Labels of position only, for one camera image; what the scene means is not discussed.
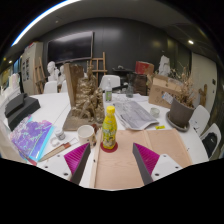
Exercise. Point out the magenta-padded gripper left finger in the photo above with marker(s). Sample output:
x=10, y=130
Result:
x=75, y=160

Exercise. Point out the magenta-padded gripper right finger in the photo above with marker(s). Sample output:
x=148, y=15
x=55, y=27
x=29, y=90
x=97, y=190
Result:
x=150, y=158

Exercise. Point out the yellow drink bottle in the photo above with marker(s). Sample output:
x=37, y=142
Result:
x=109, y=131

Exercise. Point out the light wooden board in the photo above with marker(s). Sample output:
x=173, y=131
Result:
x=126, y=160

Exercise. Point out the white spotted mug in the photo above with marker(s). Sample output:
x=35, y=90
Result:
x=86, y=135

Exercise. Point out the small white jar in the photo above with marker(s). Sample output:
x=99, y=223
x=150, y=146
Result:
x=60, y=134

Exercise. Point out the flat round red coaster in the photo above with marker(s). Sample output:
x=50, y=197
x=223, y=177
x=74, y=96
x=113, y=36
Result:
x=115, y=149

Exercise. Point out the grey plant saucer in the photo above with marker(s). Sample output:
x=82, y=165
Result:
x=173, y=126

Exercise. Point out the small glass cup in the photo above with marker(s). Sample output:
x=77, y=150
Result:
x=154, y=112

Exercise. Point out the purple painted sheet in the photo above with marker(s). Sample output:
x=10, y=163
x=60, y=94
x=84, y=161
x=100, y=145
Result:
x=30, y=136

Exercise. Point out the black backpack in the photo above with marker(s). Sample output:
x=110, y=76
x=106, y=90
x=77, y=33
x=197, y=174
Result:
x=210, y=145

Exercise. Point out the brown cardboard box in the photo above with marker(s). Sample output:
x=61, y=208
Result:
x=161, y=91

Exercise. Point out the small grey glass bottle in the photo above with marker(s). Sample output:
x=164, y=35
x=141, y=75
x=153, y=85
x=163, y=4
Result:
x=129, y=91

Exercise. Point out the black foam box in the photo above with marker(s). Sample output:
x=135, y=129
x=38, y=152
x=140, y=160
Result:
x=21, y=110

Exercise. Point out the white bottle with green label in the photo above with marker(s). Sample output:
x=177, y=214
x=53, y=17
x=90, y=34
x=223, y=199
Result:
x=108, y=93

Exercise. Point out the red box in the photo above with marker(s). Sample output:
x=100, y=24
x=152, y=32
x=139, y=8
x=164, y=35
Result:
x=144, y=67

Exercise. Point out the wooden easel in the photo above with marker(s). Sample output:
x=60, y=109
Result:
x=39, y=75
x=97, y=65

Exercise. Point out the white plaster bust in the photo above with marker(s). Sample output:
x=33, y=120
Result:
x=51, y=70

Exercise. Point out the white plaster statue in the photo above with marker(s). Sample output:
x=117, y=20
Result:
x=164, y=65

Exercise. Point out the white cabinet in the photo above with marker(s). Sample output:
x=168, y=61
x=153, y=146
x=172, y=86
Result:
x=31, y=66

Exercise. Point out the round ceiling light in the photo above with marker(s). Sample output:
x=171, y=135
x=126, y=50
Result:
x=190, y=42

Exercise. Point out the wooden figure by wall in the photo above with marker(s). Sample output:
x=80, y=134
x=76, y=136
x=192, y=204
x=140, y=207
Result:
x=203, y=95

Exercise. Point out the black wall screen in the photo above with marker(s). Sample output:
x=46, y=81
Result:
x=70, y=46

